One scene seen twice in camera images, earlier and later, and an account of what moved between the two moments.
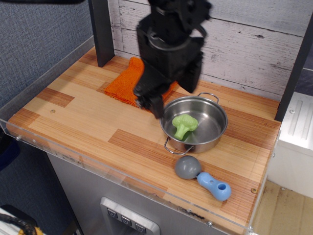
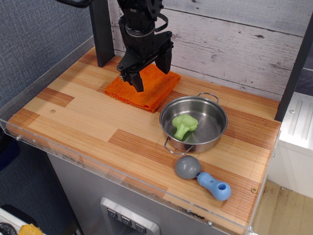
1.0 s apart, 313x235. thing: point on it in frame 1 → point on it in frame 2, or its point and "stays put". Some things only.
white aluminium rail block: x=292 y=164 stays put
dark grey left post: x=102 y=31 stays put
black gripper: x=165 y=53 → x=142 y=47
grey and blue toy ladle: x=189 y=167 stays put
